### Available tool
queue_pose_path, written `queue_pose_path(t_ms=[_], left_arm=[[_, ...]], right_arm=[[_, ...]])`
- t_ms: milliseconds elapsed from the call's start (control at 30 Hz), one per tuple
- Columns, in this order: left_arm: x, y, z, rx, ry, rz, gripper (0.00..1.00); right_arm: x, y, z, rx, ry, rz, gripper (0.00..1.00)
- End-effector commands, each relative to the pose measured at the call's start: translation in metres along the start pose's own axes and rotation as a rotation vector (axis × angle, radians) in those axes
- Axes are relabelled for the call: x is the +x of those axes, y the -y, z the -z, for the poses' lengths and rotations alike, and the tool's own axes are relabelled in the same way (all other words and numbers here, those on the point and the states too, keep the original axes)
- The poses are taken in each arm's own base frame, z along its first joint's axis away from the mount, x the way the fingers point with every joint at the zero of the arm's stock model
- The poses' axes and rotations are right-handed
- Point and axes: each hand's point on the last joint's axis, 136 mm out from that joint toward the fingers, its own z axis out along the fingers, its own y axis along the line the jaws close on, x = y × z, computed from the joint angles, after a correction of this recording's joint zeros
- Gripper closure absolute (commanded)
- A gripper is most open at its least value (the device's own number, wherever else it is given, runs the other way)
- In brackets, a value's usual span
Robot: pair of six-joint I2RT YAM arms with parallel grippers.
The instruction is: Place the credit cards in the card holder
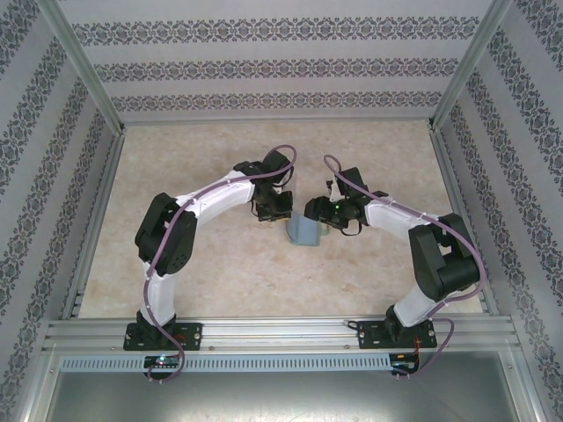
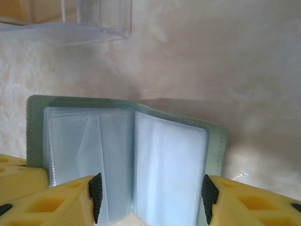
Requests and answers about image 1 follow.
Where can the aluminium frame leg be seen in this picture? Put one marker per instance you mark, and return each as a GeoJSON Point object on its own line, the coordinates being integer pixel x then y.
{"type": "Point", "coordinates": [40, 387]}
{"type": "Point", "coordinates": [522, 387]}

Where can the aluminium frame post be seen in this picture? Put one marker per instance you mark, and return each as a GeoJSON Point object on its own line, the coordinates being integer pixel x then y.
{"type": "Point", "coordinates": [467, 66]}
{"type": "Point", "coordinates": [85, 66]}

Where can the green transparent bag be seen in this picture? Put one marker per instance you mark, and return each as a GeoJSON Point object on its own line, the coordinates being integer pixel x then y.
{"type": "Point", "coordinates": [303, 230]}

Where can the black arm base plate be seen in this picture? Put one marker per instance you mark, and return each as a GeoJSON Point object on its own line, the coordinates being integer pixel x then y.
{"type": "Point", "coordinates": [191, 336]}
{"type": "Point", "coordinates": [369, 336]}

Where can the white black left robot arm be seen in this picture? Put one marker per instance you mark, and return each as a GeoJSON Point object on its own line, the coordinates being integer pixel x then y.
{"type": "Point", "coordinates": [220, 198]}

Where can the grey sheet metal panel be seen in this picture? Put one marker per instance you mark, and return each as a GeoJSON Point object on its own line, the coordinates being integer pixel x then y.
{"type": "Point", "coordinates": [281, 397]}

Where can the aluminium table side rail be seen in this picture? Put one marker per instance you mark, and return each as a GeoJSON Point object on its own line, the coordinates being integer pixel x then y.
{"type": "Point", "coordinates": [451, 184]}
{"type": "Point", "coordinates": [108, 184]}

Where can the small controller circuit board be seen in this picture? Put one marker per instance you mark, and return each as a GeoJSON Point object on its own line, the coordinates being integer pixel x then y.
{"type": "Point", "coordinates": [404, 362]}
{"type": "Point", "coordinates": [163, 361]}

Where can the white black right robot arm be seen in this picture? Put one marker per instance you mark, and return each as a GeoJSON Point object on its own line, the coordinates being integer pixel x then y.
{"type": "Point", "coordinates": [387, 220]}

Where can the aluminium mounting rail beam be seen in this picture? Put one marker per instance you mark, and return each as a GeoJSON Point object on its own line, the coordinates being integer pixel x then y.
{"type": "Point", "coordinates": [272, 334]}

